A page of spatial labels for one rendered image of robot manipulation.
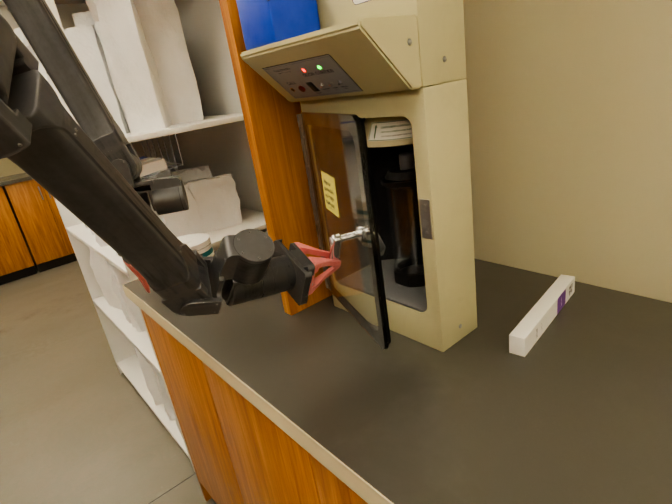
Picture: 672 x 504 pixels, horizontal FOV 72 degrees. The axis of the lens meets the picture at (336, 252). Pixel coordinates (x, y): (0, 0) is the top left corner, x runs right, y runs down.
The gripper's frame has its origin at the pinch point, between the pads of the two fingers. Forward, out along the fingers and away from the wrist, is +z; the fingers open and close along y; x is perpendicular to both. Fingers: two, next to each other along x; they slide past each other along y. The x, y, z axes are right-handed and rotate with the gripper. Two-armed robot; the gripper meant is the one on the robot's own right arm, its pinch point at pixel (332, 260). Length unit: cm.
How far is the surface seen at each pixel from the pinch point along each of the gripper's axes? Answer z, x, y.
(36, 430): -55, 186, 132
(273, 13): -3.0, -33.7, 23.7
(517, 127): 54, -18, 9
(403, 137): 14.7, -19.3, 5.5
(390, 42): 3.5, -35.1, 2.1
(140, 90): 2, 11, 122
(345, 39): -1.3, -34.2, 5.9
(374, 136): 12.4, -17.6, 10.3
